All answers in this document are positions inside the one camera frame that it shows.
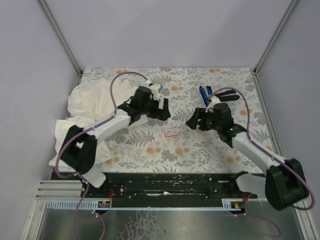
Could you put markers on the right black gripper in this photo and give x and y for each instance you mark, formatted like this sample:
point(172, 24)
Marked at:
point(200, 120)

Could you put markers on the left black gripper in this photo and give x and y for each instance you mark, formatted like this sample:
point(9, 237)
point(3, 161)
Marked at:
point(158, 111)

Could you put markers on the red white staple box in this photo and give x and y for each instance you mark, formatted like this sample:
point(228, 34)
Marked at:
point(172, 132)

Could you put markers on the blue stapler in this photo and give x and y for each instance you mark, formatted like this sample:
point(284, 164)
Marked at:
point(205, 93)

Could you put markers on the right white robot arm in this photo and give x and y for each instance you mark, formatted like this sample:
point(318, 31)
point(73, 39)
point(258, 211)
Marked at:
point(283, 183)

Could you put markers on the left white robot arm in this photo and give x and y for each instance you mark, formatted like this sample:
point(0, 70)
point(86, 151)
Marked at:
point(79, 148)

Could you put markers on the black stapler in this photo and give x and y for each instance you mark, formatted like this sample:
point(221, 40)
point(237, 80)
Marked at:
point(228, 96)

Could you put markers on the floral tablecloth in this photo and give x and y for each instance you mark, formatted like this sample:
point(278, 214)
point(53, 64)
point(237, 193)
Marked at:
point(143, 147)

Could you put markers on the white cloth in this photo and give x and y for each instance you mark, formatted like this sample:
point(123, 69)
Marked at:
point(88, 103)

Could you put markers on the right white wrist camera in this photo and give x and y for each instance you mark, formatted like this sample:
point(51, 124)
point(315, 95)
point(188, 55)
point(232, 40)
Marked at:
point(212, 101)

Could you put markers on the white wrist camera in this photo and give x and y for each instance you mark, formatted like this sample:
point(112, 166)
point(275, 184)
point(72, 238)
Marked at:
point(212, 101)
point(155, 89)

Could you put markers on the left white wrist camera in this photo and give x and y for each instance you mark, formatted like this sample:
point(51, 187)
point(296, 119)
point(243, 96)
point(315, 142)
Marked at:
point(155, 89)

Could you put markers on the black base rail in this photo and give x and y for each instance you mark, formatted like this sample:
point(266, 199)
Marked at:
point(178, 187)

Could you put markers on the white slotted cable duct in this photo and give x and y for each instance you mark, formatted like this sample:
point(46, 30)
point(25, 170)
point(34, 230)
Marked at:
point(144, 205)

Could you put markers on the left aluminium frame post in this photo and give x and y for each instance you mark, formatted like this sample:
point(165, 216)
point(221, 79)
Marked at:
point(60, 36)

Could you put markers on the aluminium frame post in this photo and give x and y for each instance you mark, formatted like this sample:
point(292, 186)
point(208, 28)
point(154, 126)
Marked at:
point(60, 36)
point(280, 27)

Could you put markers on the right aluminium frame post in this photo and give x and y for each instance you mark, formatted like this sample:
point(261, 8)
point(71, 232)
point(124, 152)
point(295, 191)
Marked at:
point(280, 27)

